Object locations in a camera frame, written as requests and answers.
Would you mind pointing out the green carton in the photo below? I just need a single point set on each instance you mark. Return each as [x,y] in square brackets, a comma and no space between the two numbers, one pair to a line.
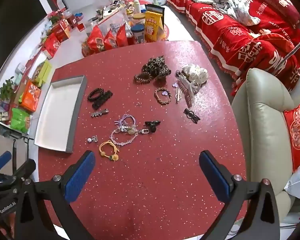
[42,73]

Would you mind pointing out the black rectangular beaded hair clip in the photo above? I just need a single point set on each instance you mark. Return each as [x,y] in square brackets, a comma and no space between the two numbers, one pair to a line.
[102,100]

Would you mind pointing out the leopard print scrunchie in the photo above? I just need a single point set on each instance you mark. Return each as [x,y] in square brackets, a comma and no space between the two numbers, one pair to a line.
[155,63]

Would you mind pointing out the silver star hair clip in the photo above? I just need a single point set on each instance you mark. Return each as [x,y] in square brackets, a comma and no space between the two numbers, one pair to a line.
[99,113]

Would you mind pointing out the orange carton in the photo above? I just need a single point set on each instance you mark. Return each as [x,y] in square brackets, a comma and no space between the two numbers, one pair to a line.
[31,96]

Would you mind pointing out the red gift box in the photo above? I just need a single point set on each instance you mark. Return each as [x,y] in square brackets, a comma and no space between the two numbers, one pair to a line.
[61,31]
[52,44]

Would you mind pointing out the clear pink claw clip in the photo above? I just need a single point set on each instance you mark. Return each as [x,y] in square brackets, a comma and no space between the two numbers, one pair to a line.
[187,92]

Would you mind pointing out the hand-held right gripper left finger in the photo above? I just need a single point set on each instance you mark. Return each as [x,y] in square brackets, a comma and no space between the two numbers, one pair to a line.
[80,177]

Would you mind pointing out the blue lid jar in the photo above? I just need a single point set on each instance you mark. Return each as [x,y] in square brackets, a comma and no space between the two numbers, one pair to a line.
[138,33]

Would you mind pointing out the white polka dot scrunchie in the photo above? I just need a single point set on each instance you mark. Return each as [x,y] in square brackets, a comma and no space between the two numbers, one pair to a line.
[195,73]

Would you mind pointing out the gold hair clip purple heart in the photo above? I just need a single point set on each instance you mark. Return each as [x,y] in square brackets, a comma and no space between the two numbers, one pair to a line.
[178,95]

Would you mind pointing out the green potted plant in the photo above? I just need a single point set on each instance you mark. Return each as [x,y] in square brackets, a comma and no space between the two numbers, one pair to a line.
[7,90]

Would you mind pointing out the black bow hair clip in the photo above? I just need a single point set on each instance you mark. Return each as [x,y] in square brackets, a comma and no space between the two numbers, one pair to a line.
[190,113]

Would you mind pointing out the grey tray white inside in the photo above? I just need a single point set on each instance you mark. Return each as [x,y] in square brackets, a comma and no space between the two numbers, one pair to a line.
[57,115]

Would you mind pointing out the red printed sofa cover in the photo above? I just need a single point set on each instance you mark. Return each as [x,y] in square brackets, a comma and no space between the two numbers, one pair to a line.
[227,35]

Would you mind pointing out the yellow lid jar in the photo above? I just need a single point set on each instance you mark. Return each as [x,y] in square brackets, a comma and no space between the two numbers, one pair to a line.
[139,18]

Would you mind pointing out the beige leather armchair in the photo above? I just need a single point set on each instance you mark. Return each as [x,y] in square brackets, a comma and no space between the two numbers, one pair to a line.
[260,120]

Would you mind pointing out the pile of light clothes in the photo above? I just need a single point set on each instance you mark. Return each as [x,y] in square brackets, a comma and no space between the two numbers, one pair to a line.
[230,5]

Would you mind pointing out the yellow snack bag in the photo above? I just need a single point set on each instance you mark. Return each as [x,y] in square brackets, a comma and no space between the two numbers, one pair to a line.
[152,27]

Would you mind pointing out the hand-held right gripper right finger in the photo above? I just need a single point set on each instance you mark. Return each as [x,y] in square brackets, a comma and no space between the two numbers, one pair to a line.
[215,177]

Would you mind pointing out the white bottle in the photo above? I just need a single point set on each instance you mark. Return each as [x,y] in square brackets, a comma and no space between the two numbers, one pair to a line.
[137,7]

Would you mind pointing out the black foil bag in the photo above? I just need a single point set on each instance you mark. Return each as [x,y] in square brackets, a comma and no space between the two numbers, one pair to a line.
[155,8]

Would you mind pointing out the small silver charm clip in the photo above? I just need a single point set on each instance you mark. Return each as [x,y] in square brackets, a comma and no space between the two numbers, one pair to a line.
[93,138]

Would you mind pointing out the clear plastic zip bag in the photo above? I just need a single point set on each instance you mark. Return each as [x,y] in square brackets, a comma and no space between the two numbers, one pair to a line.
[113,18]

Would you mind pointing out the green snack bags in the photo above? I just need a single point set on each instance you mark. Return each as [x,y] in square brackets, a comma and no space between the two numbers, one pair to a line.
[20,120]

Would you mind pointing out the black television screen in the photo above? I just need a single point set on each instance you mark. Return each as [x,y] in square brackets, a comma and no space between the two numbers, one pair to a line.
[12,30]

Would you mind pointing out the red snack bag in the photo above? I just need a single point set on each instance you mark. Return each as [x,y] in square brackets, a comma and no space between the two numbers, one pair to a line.
[110,40]
[95,40]
[122,36]

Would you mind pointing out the small black claw clip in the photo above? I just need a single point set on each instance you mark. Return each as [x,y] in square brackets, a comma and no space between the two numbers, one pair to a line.
[152,127]

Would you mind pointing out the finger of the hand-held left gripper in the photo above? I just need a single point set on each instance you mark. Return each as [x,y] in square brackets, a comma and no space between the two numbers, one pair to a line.
[1,160]
[25,168]

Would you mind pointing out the black metal stand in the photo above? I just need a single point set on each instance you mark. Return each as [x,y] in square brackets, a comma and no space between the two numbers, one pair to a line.
[15,136]

